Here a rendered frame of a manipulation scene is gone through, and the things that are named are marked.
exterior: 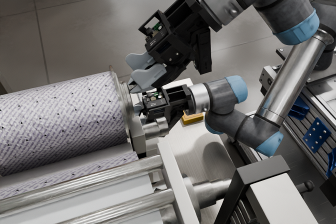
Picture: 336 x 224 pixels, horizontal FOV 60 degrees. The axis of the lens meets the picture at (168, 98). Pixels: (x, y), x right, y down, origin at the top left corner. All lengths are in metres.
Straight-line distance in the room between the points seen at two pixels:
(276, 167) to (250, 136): 0.51
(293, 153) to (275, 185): 1.54
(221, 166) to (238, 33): 2.03
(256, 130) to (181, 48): 0.39
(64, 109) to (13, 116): 0.08
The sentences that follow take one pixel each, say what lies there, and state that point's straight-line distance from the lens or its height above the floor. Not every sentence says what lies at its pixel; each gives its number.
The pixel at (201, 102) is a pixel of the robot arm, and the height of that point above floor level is 1.13.
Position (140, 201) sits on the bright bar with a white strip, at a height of 1.46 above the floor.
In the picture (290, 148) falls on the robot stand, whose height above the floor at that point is 0.21.
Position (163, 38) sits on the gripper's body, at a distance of 0.49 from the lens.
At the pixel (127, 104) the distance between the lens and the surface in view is 0.55.
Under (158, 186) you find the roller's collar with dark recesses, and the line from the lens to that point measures 0.36.
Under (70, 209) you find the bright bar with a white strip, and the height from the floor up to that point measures 1.44.
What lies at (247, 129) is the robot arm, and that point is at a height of 1.04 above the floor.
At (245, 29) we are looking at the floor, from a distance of 2.88.
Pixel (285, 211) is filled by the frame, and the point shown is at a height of 1.44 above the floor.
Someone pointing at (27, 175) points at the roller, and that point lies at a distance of 0.57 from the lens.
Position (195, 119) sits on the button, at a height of 0.92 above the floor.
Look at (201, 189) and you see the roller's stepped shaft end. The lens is 0.38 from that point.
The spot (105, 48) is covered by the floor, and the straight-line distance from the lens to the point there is 2.64.
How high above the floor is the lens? 1.70
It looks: 51 degrees down
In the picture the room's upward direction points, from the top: straight up
